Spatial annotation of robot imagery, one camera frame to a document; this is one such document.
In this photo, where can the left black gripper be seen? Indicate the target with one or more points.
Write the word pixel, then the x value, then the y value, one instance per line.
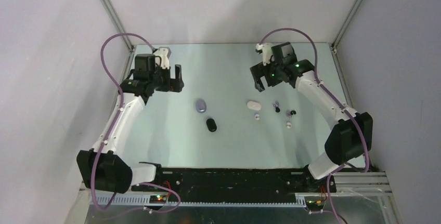
pixel 172 84

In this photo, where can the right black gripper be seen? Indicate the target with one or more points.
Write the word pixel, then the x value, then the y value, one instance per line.
pixel 259 70

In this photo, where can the white earbud charging case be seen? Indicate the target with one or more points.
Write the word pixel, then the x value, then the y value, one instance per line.
pixel 253 105

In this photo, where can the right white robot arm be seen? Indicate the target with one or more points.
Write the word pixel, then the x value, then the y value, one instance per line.
pixel 351 132

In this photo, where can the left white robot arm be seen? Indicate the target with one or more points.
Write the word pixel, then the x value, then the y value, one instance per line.
pixel 102 166

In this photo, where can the purple earbud charging case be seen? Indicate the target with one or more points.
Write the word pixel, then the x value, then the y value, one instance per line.
pixel 201 106

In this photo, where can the black earbud charging case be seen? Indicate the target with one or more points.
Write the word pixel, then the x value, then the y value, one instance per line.
pixel 211 125

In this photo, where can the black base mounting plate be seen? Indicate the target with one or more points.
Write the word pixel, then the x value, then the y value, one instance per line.
pixel 232 184

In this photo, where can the left controller circuit board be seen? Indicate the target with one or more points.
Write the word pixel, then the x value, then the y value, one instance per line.
pixel 158 199

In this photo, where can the controller circuit board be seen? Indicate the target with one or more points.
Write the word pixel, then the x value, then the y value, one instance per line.
pixel 315 206
pixel 158 199

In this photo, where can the right controller circuit board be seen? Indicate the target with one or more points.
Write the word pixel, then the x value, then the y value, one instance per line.
pixel 315 206

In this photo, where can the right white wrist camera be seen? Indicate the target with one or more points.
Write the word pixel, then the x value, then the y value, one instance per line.
pixel 265 49

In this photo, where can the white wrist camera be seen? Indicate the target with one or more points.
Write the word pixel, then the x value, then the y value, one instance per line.
pixel 162 55
pixel 265 49

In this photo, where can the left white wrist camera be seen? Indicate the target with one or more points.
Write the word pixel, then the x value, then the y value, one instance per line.
pixel 162 55

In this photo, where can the left aluminium frame post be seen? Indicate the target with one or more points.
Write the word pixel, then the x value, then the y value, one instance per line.
pixel 113 16

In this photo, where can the aluminium frame post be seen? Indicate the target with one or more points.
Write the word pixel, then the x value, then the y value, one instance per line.
pixel 113 16
pixel 347 21

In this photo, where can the grey slotted cable duct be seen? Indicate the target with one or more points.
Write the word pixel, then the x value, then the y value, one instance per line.
pixel 143 200

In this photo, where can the right aluminium frame post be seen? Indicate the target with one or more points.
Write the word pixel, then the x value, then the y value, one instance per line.
pixel 347 21

